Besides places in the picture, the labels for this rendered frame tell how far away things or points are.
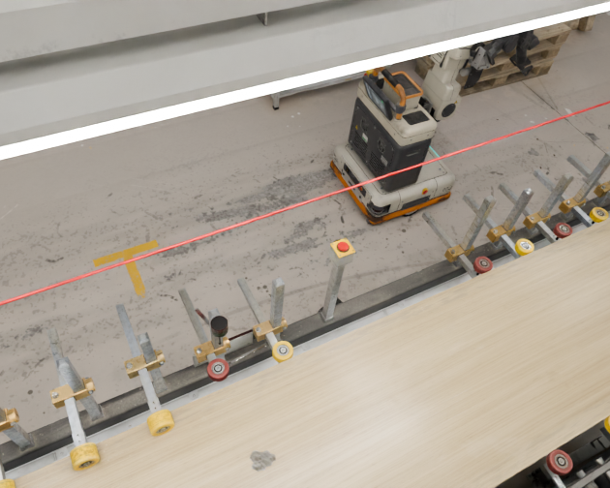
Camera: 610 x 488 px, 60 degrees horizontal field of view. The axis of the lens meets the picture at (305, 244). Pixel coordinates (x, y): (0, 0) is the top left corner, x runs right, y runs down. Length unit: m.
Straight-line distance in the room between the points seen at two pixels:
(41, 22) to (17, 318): 2.88
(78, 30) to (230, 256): 2.84
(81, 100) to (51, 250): 3.01
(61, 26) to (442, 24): 0.51
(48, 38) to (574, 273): 2.37
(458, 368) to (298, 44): 1.65
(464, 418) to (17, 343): 2.38
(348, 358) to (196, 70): 1.56
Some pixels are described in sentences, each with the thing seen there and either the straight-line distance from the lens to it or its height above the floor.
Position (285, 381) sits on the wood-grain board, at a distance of 2.00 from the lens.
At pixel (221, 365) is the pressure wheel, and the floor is 0.90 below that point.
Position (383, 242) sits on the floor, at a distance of 3.58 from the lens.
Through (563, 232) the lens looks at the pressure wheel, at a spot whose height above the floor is 0.91.
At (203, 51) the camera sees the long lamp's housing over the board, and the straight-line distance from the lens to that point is 0.68.
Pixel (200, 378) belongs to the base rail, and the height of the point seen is 0.70.
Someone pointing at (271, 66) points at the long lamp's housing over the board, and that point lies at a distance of 0.71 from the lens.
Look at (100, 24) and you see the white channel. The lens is 0.64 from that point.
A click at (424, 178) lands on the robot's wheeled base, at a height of 0.28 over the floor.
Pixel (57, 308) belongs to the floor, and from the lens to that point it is 3.38.
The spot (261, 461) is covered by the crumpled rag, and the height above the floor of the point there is 0.91.
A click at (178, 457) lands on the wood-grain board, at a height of 0.90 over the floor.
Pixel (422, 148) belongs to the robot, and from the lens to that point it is 3.32.
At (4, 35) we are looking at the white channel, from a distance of 0.63.
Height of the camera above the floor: 2.75
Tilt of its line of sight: 52 degrees down
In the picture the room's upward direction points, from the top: 8 degrees clockwise
